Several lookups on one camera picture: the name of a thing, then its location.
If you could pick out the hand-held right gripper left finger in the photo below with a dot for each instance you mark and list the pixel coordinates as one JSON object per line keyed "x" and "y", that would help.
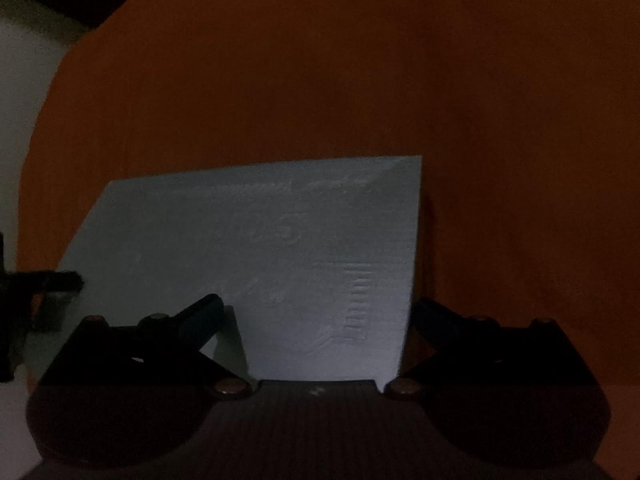
{"x": 200, "y": 321}

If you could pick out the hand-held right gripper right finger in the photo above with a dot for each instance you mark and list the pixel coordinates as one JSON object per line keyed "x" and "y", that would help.
{"x": 436, "y": 319}

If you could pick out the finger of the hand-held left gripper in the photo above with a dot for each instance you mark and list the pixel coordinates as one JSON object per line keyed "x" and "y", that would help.
{"x": 55, "y": 281}

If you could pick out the white board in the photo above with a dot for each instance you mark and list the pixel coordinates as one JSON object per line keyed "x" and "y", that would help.
{"x": 280, "y": 240}

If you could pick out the red tablecloth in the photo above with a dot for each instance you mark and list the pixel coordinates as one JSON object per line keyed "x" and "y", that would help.
{"x": 350, "y": 60}

